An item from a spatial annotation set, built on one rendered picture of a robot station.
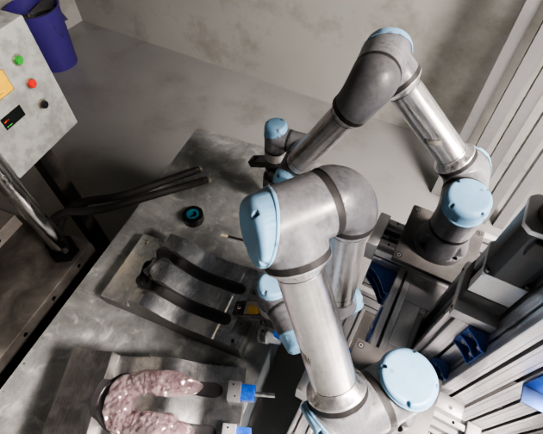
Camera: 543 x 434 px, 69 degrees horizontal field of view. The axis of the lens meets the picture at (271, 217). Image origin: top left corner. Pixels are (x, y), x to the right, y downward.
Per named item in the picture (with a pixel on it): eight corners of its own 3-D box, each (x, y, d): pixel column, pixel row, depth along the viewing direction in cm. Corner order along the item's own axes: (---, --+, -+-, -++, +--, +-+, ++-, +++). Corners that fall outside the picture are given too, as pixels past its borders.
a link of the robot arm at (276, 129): (284, 135, 123) (259, 127, 125) (283, 159, 132) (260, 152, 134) (293, 119, 127) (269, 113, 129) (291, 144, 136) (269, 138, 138)
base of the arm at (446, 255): (471, 235, 120) (484, 216, 112) (458, 274, 112) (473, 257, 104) (421, 215, 124) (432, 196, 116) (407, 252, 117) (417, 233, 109)
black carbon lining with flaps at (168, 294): (248, 288, 129) (246, 274, 121) (227, 332, 120) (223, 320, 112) (156, 253, 136) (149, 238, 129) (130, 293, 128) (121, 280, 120)
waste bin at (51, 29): (63, 42, 372) (34, -19, 329) (96, 54, 360) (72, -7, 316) (23, 67, 349) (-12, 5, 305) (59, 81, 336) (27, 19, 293)
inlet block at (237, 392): (275, 388, 114) (275, 384, 110) (273, 406, 112) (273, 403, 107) (230, 384, 115) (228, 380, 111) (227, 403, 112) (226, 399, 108)
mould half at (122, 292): (272, 288, 136) (272, 269, 125) (240, 358, 122) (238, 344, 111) (148, 242, 147) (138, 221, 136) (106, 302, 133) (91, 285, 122)
